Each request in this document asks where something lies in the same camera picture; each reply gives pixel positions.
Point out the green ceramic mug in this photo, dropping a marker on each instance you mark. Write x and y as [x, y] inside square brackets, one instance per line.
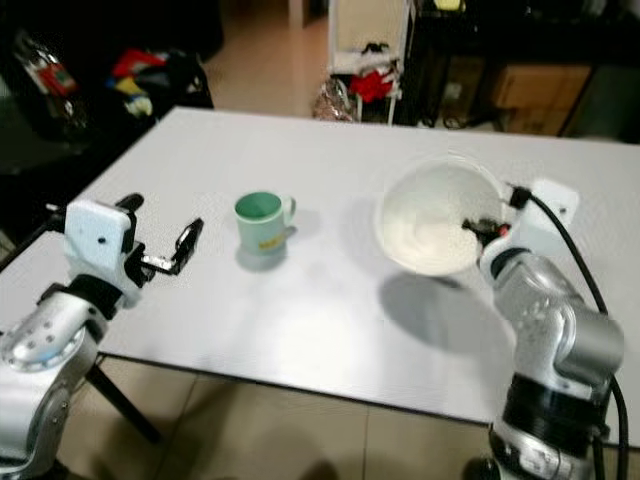
[260, 225]

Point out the white bowl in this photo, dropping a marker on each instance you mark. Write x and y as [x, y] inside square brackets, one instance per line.
[430, 215]

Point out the black round side table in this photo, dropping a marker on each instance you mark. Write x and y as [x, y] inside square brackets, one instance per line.
[40, 160]

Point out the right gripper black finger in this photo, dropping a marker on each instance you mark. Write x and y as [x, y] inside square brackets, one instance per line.
[473, 224]

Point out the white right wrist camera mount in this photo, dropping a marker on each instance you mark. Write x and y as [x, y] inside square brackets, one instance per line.
[550, 215]

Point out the black bag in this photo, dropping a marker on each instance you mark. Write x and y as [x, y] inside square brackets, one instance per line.
[185, 78]

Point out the yellow white glove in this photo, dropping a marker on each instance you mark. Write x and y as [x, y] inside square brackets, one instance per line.
[135, 98]

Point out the small yellow object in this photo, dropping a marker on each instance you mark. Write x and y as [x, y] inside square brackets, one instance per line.
[448, 4]

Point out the black table leg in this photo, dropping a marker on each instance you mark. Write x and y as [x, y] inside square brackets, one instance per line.
[125, 405]

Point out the brown cardboard box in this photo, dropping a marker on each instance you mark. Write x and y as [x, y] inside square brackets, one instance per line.
[535, 121]
[542, 86]

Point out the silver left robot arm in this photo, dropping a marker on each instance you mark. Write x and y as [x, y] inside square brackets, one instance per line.
[40, 380]

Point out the shiny clear plastic bag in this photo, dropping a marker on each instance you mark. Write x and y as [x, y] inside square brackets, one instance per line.
[332, 100]

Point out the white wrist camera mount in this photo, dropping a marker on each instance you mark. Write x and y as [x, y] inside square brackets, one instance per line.
[98, 250]
[550, 215]

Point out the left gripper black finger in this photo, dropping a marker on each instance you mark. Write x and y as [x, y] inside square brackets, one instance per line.
[129, 202]
[188, 245]

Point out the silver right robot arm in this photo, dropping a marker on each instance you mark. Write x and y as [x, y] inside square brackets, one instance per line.
[560, 340]

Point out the red cloth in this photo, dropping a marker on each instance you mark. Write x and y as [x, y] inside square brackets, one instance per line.
[372, 84]

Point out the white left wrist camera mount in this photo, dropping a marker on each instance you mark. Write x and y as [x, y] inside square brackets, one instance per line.
[98, 250]

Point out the red packet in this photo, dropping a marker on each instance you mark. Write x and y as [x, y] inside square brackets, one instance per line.
[135, 62]

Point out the white rack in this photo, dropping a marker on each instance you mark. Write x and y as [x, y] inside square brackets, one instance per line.
[370, 25]

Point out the clear plastic bottle red label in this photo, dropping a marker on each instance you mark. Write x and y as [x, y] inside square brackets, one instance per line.
[48, 75]

